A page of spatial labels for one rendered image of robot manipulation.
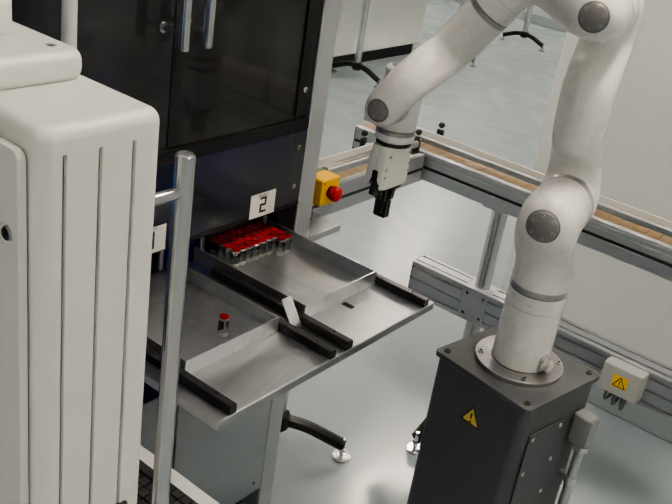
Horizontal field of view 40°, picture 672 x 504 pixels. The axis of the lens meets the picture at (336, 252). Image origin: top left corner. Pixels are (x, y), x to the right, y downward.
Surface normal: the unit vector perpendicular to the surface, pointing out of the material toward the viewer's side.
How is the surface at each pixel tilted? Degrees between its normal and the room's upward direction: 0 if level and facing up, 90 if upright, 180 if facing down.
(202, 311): 0
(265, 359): 0
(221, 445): 90
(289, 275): 0
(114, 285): 90
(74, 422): 90
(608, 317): 90
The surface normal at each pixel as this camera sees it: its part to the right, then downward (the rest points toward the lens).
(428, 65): 0.15, -0.14
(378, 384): 0.14, -0.89
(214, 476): 0.77, 0.37
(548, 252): -0.37, 0.83
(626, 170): -0.62, 0.26
